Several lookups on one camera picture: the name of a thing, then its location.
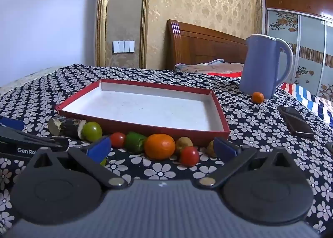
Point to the grey-blue cloth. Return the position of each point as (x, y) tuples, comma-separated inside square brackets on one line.
[(208, 64)]

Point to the striped blanket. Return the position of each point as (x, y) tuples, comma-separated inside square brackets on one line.
[(309, 97)]

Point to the wooden bed headboard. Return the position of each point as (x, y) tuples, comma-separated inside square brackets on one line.
[(203, 45)]

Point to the small orange kumquat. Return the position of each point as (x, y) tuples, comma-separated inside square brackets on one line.
[(257, 97)]

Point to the large orange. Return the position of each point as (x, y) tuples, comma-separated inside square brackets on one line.
[(159, 147)]

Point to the small dark object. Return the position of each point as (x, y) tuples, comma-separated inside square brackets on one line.
[(330, 147)]

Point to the black smartphone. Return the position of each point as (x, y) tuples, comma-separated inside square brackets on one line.
[(295, 121)]

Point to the red cherry tomato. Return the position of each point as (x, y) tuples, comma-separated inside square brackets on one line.
[(118, 139), (190, 156)]

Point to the red cloth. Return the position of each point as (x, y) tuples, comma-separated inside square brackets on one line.
[(226, 73)]

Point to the tan blanket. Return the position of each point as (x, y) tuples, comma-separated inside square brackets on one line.
[(231, 67)]

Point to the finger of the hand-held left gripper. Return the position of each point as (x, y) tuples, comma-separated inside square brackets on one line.
[(11, 123), (39, 139)]

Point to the green tomato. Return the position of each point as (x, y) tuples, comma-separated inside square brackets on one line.
[(92, 131), (103, 162)]

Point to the wardrobe with floral doors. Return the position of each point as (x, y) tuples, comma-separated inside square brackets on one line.
[(309, 45)]

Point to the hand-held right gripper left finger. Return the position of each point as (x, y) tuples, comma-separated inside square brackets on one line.
[(100, 149)]

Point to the green lime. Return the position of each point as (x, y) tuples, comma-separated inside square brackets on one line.
[(134, 141)]

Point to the white wall light switch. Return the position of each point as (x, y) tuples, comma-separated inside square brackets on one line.
[(123, 46)]

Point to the floral black tablecloth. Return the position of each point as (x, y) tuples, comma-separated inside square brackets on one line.
[(247, 123)]

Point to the blue kettle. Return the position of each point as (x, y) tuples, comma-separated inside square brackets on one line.
[(260, 66)]

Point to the gold framed wall panel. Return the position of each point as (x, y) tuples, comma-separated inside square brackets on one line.
[(101, 19)]

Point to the yellow-brown jujube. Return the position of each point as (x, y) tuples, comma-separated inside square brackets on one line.
[(210, 148), (183, 143)]

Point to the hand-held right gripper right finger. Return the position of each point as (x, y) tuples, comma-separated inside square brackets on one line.
[(225, 149)]

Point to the red cardboard box tray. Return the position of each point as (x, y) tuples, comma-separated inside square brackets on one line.
[(145, 105)]

